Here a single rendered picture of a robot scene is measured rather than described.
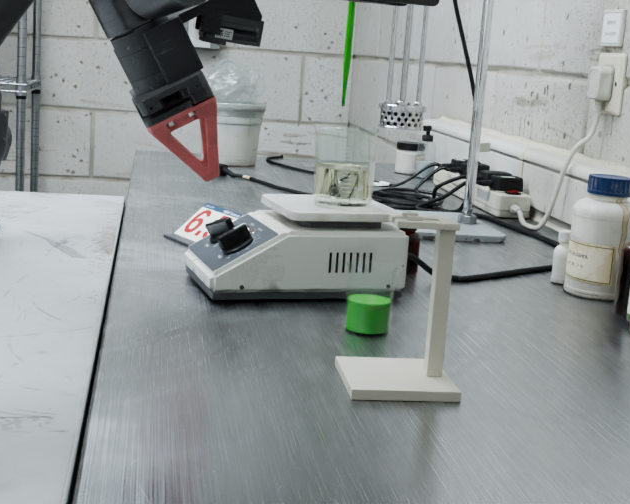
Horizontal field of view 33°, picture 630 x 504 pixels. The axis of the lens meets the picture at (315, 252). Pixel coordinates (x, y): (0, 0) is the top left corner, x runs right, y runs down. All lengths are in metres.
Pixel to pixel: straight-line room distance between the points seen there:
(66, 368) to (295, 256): 0.30
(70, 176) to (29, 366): 2.74
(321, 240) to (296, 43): 2.52
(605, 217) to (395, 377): 0.43
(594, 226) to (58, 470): 0.69
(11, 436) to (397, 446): 0.24
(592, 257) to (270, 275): 0.35
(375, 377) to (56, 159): 2.80
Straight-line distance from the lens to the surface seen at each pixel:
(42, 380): 0.77
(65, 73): 3.49
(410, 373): 0.80
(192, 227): 1.31
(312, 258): 1.01
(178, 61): 0.96
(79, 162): 3.51
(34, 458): 0.63
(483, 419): 0.74
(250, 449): 0.65
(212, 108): 0.97
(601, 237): 1.14
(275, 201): 1.06
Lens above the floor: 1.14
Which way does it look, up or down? 11 degrees down
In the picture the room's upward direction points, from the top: 4 degrees clockwise
